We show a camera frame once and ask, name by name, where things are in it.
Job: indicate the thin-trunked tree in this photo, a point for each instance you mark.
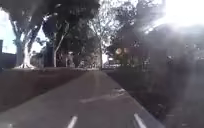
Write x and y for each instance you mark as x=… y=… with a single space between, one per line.
x=100 y=56

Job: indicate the robot's own part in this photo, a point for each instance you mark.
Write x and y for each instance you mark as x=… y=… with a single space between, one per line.
x=72 y=121
x=140 y=121

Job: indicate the brown mulch ground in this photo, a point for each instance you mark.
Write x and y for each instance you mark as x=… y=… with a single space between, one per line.
x=23 y=86
x=150 y=90

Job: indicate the large pale-trunked tree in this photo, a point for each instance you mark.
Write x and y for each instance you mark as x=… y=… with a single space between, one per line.
x=21 y=53

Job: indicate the group of trees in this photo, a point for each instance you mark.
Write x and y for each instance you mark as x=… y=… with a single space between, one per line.
x=140 y=43

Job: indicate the grey concrete path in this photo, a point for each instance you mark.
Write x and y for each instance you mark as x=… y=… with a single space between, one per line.
x=90 y=100

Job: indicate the forked-trunk tree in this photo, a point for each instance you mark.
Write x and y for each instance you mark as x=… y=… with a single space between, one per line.
x=54 y=55

